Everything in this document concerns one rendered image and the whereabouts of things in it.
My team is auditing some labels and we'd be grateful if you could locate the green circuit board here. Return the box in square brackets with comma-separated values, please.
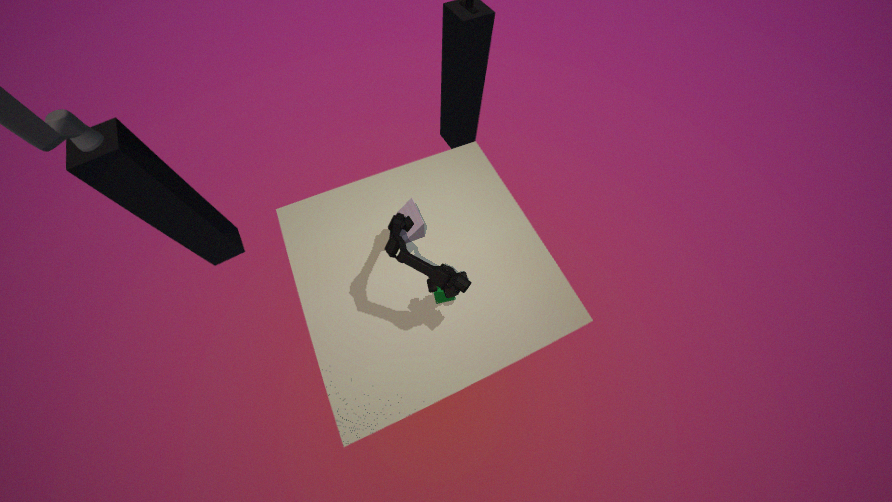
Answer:
[434, 286, 456, 304]

